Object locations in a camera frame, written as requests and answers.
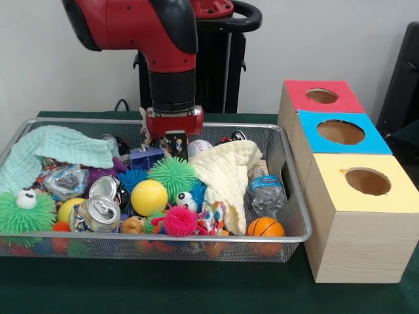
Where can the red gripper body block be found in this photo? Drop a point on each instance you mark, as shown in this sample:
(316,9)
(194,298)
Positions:
(176,124)

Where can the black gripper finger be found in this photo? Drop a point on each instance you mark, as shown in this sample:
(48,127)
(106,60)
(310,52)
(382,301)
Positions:
(184,145)
(166,145)

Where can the cream yellow cloth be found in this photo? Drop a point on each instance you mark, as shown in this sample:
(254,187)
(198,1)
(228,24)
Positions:
(226,176)

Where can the smooth yellow ball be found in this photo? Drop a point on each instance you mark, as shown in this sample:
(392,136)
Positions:
(149,198)

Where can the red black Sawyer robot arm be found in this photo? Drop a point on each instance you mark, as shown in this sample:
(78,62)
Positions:
(131,26)

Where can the shallow metal mesh bin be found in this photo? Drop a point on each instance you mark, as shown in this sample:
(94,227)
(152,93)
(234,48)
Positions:
(278,147)

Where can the wooden box with three holes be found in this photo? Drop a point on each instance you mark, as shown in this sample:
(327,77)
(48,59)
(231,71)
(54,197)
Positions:
(360,248)

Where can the white toy baseball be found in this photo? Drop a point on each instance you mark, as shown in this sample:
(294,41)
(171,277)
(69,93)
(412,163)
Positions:
(199,148)

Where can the plain green spiky ball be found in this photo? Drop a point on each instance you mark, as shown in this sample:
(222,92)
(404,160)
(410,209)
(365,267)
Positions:
(171,175)

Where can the pink spiky ball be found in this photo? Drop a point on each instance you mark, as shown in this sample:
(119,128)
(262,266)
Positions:
(180,220)

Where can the crushed clear water bottle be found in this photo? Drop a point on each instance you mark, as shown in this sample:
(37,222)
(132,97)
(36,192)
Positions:
(266,193)

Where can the crushed silver drink can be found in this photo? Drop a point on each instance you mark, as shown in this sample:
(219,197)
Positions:
(98,214)

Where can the orange toy basketball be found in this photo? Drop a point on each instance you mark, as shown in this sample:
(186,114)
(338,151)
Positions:
(265,227)

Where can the mint green cloth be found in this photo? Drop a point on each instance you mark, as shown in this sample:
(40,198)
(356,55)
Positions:
(49,144)

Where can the dark green table cloth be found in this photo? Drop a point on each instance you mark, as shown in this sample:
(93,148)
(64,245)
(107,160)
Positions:
(163,288)
(406,140)

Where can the green spiky ball with eyes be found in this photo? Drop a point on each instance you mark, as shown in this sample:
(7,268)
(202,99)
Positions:
(29,219)

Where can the black upright panel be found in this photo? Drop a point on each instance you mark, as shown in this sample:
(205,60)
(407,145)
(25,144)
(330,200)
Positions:
(402,81)

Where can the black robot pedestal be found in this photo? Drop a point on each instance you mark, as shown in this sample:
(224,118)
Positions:
(222,65)

